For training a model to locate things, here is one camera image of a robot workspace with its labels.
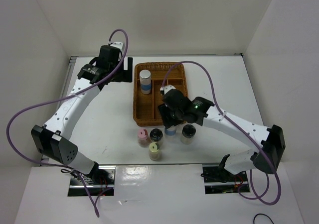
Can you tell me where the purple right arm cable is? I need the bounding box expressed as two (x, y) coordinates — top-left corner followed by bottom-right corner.
(161, 61), (282, 206)

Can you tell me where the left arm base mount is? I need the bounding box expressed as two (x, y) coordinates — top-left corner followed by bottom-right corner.
(60, 165), (116, 197)

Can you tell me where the yellow lid spice jar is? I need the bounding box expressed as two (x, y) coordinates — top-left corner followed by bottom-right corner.
(149, 142), (161, 161)

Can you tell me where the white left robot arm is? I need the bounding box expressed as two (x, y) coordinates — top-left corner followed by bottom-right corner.
(31, 42), (133, 184)

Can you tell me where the black lid pepper jar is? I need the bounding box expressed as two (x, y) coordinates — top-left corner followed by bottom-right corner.
(180, 124), (196, 144)

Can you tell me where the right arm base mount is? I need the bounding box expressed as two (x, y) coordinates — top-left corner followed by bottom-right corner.
(200, 165), (250, 194)

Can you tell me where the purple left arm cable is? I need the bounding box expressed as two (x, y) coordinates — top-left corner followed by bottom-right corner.
(5, 29), (130, 218)

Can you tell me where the brown wicker divided basket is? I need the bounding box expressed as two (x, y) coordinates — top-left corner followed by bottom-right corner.
(133, 62), (188, 127)

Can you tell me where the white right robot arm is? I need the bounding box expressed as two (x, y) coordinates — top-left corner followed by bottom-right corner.
(158, 85), (286, 181)

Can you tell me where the black lid spice jar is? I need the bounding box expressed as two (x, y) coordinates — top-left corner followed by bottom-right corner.
(150, 128), (163, 146)

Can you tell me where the pink lid spice jar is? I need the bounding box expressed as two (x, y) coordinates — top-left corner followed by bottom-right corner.
(138, 128), (150, 147)

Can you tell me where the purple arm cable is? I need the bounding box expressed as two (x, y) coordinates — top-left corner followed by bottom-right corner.
(161, 61), (282, 206)
(5, 29), (130, 218)

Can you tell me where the black cable loop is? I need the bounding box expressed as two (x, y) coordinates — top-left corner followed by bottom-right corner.
(253, 213), (275, 224)

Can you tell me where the blue label silver cap bottle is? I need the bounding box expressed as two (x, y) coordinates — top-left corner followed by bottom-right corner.
(139, 70), (152, 95)

